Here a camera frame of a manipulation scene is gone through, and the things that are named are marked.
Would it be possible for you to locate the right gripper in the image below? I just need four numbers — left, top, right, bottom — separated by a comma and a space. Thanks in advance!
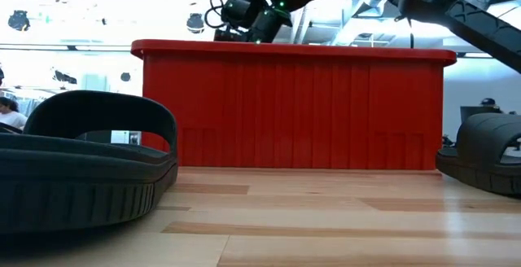
214, 0, 261, 42

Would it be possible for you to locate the black rubber slide sandal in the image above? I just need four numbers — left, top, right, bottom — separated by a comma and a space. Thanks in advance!
435, 112, 521, 198
0, 90, 179, 235

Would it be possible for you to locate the red plastic bin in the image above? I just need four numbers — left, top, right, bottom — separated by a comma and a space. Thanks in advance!
129, 38, 458, 171

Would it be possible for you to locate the metal ceiling ductwork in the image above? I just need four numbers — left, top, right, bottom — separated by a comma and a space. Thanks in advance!
284, 0, 412, 48

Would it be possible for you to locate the dark computer monitor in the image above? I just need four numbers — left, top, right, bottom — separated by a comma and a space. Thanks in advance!
459, 105, 504, 125

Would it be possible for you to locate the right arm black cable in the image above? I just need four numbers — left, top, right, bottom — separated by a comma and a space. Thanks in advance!
204, 0, 245, 30

